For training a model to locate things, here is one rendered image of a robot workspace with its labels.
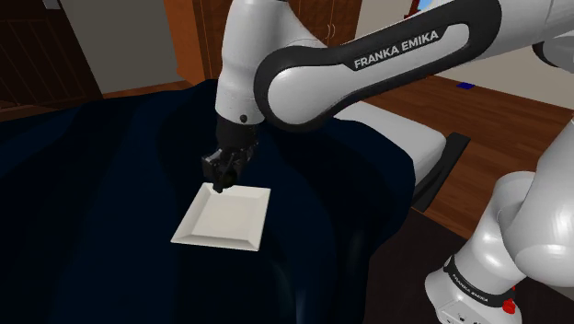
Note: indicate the small blue flat object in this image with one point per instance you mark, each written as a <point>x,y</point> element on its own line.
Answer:
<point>466,85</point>

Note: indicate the brown wooden wardrobe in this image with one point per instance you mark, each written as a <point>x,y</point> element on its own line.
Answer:
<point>197,36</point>

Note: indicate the bed with dark blue blanket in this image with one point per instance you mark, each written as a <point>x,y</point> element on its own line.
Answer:
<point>89,202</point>

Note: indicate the white square plate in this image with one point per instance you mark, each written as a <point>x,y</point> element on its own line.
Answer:
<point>224,220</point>

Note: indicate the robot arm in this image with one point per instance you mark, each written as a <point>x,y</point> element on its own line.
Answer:
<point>314,80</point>

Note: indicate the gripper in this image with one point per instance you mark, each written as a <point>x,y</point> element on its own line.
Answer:
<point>235,139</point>

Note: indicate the dark brown panelled door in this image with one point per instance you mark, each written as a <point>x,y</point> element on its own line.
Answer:
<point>40,58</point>

